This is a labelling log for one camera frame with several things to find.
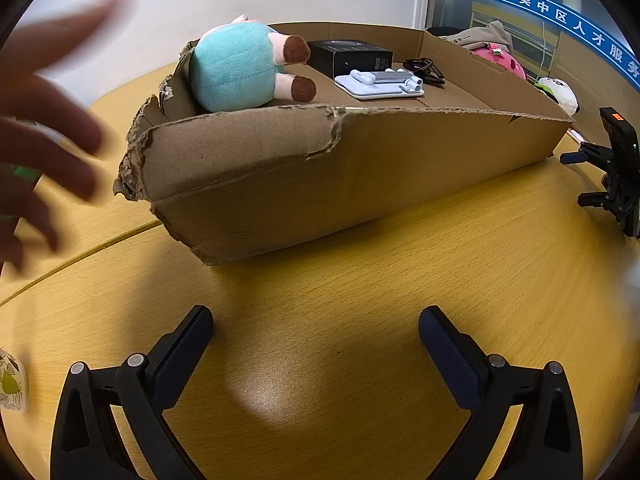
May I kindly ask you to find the teal pig plush toy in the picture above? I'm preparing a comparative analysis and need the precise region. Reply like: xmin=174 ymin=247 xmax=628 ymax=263
xmin=187 ymin=14 xmax=317 ymax=113

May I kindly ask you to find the white panda plush toy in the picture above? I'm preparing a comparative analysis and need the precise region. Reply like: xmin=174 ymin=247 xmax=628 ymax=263
xmin=536 ymin=76 xmax=580 ymax=117

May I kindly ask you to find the white phone stand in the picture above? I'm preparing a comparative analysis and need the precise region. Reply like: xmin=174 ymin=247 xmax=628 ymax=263
xmin=334 ymin=68 xmax=426 ymax=101

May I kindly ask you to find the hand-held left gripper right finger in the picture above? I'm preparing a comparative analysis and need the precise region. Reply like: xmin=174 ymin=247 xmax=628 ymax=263
xmin=418 ymin=305 xmax=585 ymax=480

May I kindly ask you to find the torn cardboard box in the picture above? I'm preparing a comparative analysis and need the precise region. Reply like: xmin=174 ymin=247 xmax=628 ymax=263
xmin=112 ymin=21 xmax=575 ymax=267

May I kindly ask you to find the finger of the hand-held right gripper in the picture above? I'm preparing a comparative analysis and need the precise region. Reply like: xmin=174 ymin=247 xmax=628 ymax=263
xmin=560 ymin=142 xmax=613 ymax=171
xmin=578 ymin=191 xmax=618 ymax=211

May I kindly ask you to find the yellow wooden desktop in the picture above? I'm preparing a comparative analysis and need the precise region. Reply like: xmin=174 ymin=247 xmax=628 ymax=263
xmin=0 ymin=62 xmax=640 ymax=480

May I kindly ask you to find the pink plush toy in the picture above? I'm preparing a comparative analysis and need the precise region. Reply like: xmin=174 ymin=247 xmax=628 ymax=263
xmin=472 ymin=45 xmax=527 ymax=81

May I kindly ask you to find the black charger box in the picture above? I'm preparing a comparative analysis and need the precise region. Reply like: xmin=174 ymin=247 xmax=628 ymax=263
xmin=306 ymin=38 xmax=395 ymax=80

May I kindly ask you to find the beige cloth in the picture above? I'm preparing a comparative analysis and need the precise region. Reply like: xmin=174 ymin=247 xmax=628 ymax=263
xmin=442 ymin=20 xmax=515 ymax=56

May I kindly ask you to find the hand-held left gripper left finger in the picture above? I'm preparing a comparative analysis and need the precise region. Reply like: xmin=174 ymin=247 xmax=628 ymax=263
xmin=50 ymin=304 xmax=215 ymax=480

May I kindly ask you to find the black coiled cable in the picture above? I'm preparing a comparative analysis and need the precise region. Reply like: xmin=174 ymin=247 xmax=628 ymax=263
xmin=402 ymin=57 xmax=446 ymax=86

